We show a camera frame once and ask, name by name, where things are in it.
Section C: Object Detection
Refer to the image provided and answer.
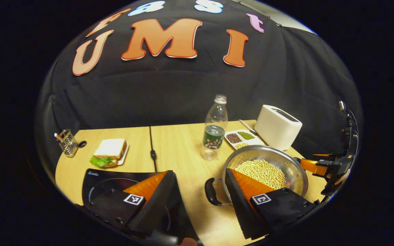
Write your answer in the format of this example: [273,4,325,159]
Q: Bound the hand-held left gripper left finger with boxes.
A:
[74,170,184,240]

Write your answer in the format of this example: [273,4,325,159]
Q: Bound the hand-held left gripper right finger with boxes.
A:
[225,168,317,240]

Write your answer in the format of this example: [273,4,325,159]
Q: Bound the stainless steel pot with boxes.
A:
[205,145,309,206]

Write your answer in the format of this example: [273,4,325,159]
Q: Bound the black induction cooktop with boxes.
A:
[82,168,201,245]

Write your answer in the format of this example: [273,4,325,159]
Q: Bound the pile of soybeans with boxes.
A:
[235,159,288,190]

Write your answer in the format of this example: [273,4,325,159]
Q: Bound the white toaster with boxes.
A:
[254,105,303,151]

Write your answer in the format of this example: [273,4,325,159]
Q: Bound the white plate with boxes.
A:
[117,141,130,166]

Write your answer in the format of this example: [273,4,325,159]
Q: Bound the metal spoon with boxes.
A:
[239,119,258,136]

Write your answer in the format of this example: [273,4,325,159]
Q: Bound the white divided tray of beans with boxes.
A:
[224,129,265,151]

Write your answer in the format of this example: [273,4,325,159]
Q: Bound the sandwich with lettuce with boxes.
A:
[89,138,128,168]

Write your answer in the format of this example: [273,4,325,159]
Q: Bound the clear plastic water bottle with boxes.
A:
[201,94,228,161]

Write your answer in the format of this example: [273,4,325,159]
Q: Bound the black backdrop cloth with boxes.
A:
[36,0,363,164]

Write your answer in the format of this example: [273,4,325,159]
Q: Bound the clear utensil holder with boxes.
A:
[54,129,79,158]

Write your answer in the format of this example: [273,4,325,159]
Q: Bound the black power cable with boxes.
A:
[148,126,158,172]

